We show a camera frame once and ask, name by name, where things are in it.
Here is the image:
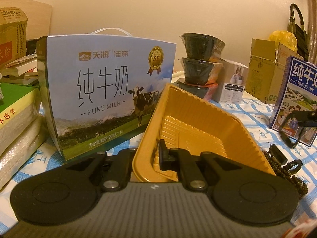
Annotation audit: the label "brown bead bracelet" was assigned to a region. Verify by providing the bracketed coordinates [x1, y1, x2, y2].
[263, 143, 309, 199]

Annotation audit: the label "golden plastic tray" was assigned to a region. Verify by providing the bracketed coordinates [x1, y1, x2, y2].
[132, 84, 274, 183]

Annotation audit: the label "dark blue milk carton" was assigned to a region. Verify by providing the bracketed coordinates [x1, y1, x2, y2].
[269, 56, 316, 148]

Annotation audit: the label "blue checked tablecloth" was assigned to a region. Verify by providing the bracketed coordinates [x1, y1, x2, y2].
[1, 93, 316, 234]

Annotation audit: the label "lower clear rice bag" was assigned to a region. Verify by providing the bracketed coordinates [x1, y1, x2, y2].
[1, 116, 48, 189]

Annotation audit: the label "open brown cardboard box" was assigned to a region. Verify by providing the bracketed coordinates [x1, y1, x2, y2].
[245, 39, 303, 104]

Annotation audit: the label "yellow plastic bag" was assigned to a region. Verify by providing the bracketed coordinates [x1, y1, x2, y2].
[269, 30, 298, 53]

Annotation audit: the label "small white product box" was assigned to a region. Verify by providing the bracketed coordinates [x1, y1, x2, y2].
[212, 59, 249, 104]

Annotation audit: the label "green top rice bag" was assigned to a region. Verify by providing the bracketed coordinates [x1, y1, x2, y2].
[1, 83, 41, 153]

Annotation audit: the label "bottom red noodle bowl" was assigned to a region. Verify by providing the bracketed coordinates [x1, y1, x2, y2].
[174, 78, 218, 101]

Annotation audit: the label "light blue pure milk carton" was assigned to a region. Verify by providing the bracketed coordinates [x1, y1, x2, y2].
[36, 27, 176, 161]

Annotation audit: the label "middle orange noodle bowl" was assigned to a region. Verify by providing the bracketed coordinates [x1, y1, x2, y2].
[179, 58, 223, 85]

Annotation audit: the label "top black noodle bowl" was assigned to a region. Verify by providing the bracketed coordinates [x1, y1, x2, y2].
[180, 33, 225, 62]

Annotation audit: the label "stacked paper books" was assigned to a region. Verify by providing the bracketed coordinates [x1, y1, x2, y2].
[1, 54, 38, 85]

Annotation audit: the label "brown printed cardboard box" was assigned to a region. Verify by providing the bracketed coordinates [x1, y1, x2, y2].
[0, 8, 28, 68]

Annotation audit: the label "wooden board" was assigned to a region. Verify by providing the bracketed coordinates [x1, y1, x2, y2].
[1, 0, 52, 40]

